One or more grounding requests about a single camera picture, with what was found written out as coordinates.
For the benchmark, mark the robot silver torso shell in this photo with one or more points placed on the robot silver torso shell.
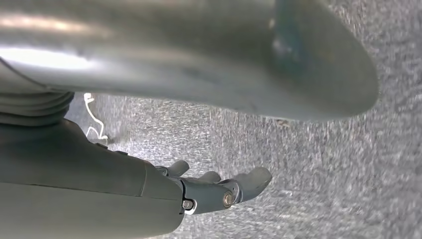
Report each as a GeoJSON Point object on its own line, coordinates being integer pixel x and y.
{"type": "Point", "coordinates": [165, 49]}

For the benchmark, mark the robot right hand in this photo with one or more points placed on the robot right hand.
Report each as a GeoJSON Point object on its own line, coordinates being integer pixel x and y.
{"type": "Point", "coordinates": [82, 184]}

